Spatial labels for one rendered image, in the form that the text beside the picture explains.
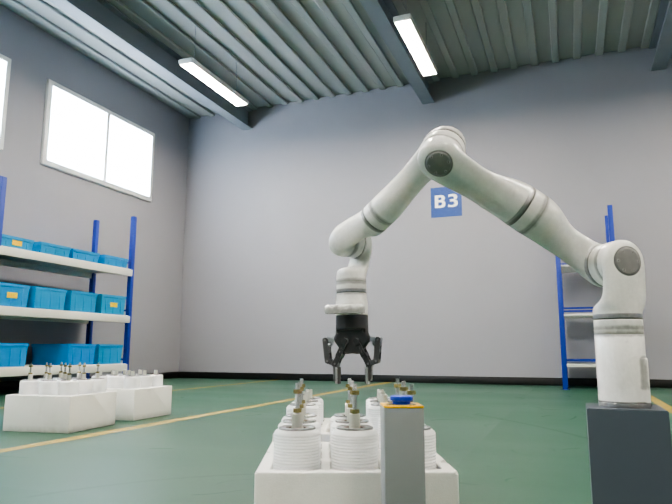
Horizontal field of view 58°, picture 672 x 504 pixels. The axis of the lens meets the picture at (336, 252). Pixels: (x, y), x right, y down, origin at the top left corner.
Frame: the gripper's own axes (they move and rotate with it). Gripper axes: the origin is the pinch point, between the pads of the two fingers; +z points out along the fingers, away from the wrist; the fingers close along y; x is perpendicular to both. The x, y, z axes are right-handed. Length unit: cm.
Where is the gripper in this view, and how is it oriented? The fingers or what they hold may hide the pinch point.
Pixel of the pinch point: (352, 378)
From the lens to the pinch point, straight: 140.3
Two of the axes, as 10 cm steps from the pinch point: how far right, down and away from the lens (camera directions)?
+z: 0.1, 9.9, -1.6
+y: -9.6, 0.5, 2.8
